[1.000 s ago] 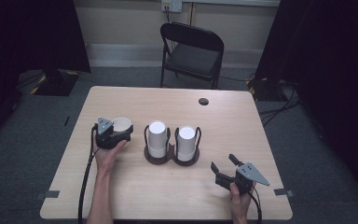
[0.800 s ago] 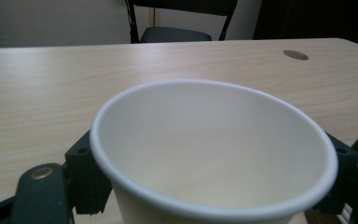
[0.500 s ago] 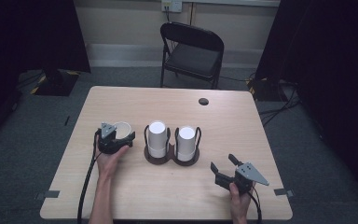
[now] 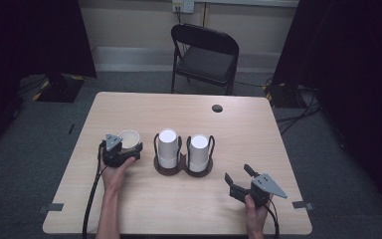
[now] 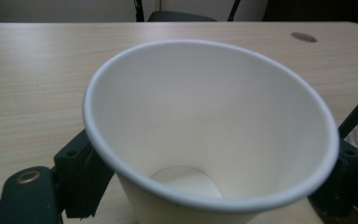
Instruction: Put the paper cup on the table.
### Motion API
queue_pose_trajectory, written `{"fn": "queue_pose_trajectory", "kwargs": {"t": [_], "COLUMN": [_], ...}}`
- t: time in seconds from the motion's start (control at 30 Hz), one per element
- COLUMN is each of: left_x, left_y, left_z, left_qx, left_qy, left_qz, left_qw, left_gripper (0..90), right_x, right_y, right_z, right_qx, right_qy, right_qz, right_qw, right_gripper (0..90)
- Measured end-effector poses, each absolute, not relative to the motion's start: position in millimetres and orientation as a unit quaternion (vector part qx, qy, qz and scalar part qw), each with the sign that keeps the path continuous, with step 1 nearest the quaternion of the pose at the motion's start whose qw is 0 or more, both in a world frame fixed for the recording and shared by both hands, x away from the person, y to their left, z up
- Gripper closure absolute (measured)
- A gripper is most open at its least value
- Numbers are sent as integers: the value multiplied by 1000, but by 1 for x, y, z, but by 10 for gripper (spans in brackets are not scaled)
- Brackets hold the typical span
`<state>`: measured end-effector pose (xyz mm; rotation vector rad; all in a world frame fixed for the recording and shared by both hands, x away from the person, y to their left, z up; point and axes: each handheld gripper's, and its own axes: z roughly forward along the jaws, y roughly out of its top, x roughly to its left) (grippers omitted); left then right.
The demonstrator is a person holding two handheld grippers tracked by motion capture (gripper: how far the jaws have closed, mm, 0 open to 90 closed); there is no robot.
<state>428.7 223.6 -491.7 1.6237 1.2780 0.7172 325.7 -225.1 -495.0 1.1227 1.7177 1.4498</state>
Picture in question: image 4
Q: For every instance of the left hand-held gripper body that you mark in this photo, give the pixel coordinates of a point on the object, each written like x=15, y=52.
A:
x=113, y=146

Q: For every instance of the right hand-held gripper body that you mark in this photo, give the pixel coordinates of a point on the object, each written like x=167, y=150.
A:
x=268, y=186

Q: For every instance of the stack of white paper cups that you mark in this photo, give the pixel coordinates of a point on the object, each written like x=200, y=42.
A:
x=167, y=146
x=199, y=152

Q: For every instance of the person's left hand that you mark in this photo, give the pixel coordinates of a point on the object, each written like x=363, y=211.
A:
x=114, y=177

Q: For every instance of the person's right hand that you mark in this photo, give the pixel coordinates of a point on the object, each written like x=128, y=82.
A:
x=255, y=215

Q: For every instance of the grey tape strip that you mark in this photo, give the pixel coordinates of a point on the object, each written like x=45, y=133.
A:
x=302, y=205
x=51, y=207

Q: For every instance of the black stand base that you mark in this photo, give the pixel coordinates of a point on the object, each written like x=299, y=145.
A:
x=283, y=96
x=61, y=88

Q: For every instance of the black folding chair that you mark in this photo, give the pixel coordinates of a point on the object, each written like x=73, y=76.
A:
x=207, y=63

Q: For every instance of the black curtain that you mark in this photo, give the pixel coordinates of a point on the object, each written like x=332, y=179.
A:
x=354, y=66
x=30, y=36

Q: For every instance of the white wall socket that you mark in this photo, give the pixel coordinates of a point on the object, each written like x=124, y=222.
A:
x=183, y=5

